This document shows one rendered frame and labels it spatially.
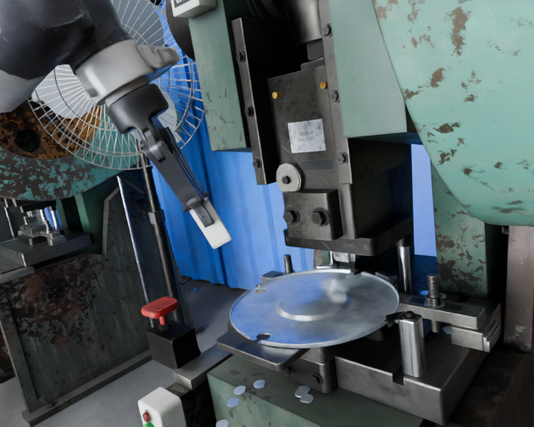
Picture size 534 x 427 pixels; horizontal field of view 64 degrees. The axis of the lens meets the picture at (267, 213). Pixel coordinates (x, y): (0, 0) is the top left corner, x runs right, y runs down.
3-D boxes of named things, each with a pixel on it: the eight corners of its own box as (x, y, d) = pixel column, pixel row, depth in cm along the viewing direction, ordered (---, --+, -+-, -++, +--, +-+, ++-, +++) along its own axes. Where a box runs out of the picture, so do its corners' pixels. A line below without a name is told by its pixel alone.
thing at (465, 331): (489, 352, 65) (486, 291, 63) (387, 328, 76) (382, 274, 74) (500, 335, 69) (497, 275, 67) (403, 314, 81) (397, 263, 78)
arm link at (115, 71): (63, 71, 50) (91, 113, 52) (154, 17, 50) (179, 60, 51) (95, 79, 62) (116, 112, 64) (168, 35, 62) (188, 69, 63)
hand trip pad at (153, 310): (161, 346, 87) (153, 313, 85) (145, 340, 91) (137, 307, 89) (188, 331, 91) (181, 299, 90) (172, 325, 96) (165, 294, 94)
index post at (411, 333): (420, 379, 61) (415, 318, 59) (400, 373, 64) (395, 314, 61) (428, 368, 63) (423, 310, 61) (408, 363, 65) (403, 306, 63)
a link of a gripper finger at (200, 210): (195, 191, 59) (193, 195, 56) (214, 221, 60) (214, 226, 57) (186, 196, 59) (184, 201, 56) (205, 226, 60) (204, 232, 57)
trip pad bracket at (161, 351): (189, 422, 88) (170, 336, 84) (163, 406, 95) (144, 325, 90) (211, 405, 92) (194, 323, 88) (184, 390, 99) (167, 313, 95)
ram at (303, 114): (342, 247, 66) (319, 50, 60) (271, 240, 77) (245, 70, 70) (392, 219, 78) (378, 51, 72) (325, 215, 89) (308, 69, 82)
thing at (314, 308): (428, 285, 74) (428, 281, 74) (336, 371, 54) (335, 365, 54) (299, 265, 94) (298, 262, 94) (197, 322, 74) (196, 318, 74)
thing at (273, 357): (292, 447, 60) (279, 362, 57) (226, 412, 69) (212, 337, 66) (378, 358, 77) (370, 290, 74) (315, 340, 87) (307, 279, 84)
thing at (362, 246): (376, 271, 69) (373, 239, 68) (284, 257, 83) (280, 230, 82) (417, 241, 81) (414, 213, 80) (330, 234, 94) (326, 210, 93)
